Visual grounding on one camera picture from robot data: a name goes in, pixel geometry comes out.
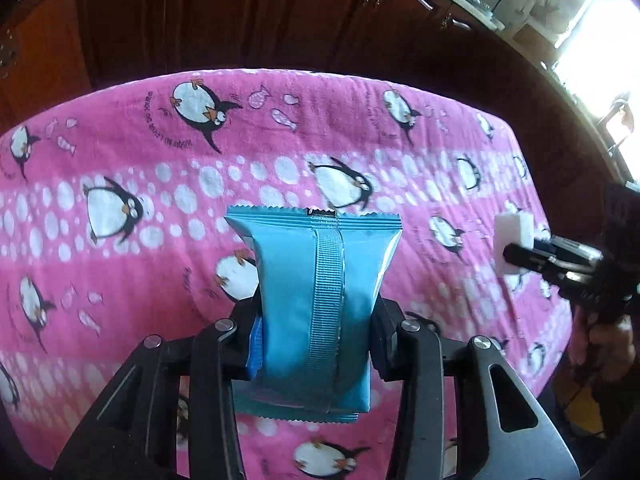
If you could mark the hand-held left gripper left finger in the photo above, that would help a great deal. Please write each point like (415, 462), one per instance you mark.
(210, 370)

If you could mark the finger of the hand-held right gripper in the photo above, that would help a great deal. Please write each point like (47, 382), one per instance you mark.
(530, 256)
(570, 247)

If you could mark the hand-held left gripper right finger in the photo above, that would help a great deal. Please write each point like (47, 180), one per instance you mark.
(425, 375)

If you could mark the white foam block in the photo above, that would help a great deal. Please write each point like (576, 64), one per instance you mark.
(510, 227)

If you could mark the blue snack packet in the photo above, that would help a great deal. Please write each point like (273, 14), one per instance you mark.
(295, 310)

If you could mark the person's right hand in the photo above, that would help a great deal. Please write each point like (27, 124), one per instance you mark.
(612, 355)

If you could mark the pink penguin blanket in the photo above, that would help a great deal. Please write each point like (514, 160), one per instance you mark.
(100, 310)

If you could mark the white countertop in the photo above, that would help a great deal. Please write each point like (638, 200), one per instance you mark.
(520, 42)

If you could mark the brown wooden cabinets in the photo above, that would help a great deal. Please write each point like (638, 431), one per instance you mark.
(250, 15)

